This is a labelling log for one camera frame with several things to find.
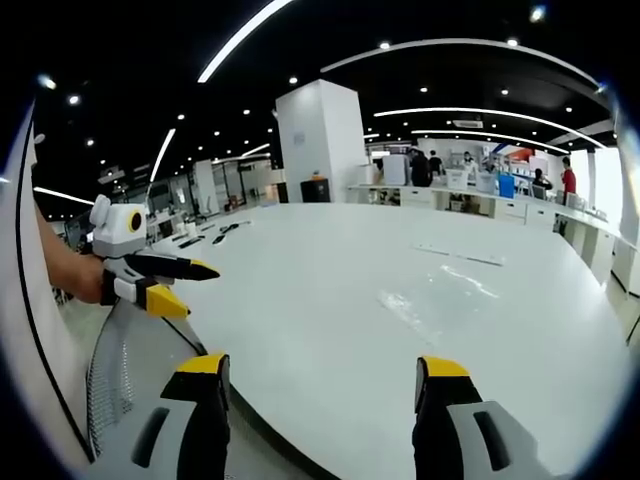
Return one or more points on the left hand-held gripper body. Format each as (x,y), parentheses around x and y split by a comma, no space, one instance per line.
(115,227)

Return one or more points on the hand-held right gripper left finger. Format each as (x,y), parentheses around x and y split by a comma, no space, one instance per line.
(200,400)

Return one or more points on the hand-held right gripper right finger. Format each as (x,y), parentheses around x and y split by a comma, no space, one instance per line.
(440,410)

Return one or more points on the clear food packaging bag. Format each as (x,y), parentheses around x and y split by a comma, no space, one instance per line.
(407,312)
(470,281)

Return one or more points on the dark tool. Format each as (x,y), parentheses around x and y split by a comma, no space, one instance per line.
(230,228)
(220,238)
(190,242)

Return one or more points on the long ceiling light strip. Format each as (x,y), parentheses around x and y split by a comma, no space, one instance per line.
(240,37)
(162,155)

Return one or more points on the grey mesh chair back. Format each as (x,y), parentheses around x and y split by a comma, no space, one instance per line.
(112,380)

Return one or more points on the person's white clothing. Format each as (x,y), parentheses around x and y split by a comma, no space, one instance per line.
(30,300)

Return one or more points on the black cabinet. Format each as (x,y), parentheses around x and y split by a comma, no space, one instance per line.
(316,190)

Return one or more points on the white square pillar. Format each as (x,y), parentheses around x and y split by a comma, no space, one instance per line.
(320,140)

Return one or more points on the white plastic crate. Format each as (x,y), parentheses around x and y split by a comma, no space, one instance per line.
(457,179)

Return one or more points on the blue plastic bin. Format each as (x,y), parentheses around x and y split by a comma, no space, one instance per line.
(506,186)

